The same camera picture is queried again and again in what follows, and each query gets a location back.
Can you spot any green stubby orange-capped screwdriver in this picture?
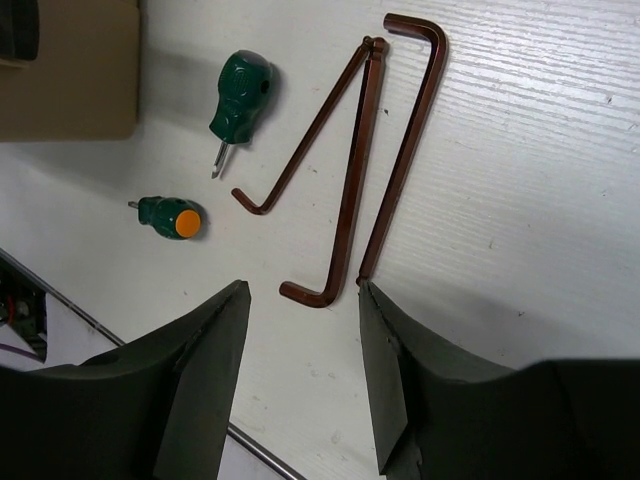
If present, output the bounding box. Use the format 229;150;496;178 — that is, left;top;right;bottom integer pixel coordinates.
128;196;202;240

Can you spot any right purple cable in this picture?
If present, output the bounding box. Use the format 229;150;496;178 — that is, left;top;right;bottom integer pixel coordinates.
0;344;41;361

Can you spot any small brown hex key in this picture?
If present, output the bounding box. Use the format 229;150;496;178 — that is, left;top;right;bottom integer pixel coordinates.
231;36;374;215

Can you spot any green stubby flathead screwdriver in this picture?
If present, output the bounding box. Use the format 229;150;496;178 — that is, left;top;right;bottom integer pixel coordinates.
209;50;274;179

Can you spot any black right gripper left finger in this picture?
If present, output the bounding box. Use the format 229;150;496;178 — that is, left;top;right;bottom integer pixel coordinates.
1;280;250;479

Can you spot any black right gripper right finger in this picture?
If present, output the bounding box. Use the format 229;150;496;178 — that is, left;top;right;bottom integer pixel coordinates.
359;281;639;479

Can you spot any medium brown hex key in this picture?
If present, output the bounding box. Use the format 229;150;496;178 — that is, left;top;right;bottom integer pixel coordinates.
279;37;387;308

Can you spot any tan plastic toolbox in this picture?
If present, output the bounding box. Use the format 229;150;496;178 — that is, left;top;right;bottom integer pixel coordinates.
1;1;141;142

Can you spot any large brown hex key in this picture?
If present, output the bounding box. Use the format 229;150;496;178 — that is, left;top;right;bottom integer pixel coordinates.
356;13;449;286

